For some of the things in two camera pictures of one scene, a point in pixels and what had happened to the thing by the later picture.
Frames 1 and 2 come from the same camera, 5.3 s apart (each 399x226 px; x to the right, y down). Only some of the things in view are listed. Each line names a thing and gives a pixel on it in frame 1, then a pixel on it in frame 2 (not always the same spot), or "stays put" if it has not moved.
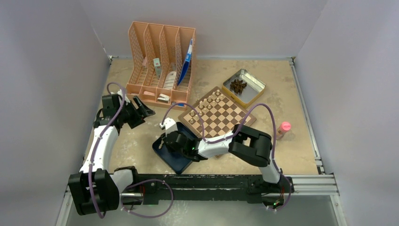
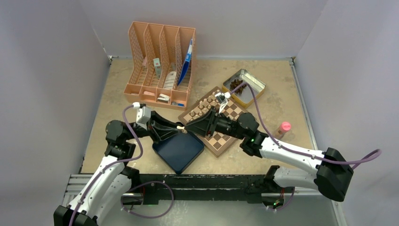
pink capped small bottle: (284, 127) stays put
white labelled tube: (170, 79) stays put
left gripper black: (138, 118) to (157, 131)
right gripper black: (170, 148) to (205, 125)
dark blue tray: (177, 161) stays put
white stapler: (163, 98) stays put
